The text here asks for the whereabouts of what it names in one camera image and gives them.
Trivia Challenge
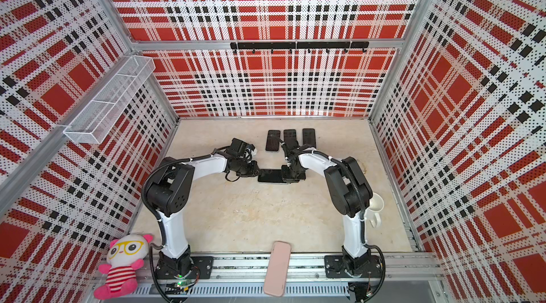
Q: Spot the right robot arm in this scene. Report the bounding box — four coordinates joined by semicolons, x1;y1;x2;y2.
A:
281;142;373;259

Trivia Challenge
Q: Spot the black hook rail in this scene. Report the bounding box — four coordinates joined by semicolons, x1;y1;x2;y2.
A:
230;41;370;53

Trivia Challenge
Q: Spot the pink phone case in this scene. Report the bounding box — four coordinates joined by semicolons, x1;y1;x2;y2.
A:
263;241;291;297

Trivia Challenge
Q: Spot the white cup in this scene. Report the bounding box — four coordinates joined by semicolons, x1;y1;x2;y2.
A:
365;193;385;228

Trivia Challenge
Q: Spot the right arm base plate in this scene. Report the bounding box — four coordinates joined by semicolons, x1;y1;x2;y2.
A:
324;255;383;279

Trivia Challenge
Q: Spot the white wire basket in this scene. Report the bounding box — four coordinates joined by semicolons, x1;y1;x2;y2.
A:
63;55;155;145

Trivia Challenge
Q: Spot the black phone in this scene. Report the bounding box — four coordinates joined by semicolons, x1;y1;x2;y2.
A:
283;129;299;150
302;128;317;148
257;169;286;184
265;129;281;152

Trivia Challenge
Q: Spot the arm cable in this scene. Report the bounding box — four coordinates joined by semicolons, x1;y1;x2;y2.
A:
355;242;387;303
141;154;214;223

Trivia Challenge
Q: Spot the pink plush toy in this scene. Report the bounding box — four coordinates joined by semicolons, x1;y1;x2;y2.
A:
93;234;153;300

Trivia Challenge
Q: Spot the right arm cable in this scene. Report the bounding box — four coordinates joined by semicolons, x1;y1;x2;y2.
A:
355;242;387;303

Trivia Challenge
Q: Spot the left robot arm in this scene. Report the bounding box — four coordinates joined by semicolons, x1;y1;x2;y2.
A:
142;138;260;259

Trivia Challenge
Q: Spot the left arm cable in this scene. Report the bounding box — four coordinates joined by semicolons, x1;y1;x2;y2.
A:
141;154;214;223

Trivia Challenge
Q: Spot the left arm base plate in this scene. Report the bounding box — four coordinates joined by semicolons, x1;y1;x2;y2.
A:
154;253;214;280

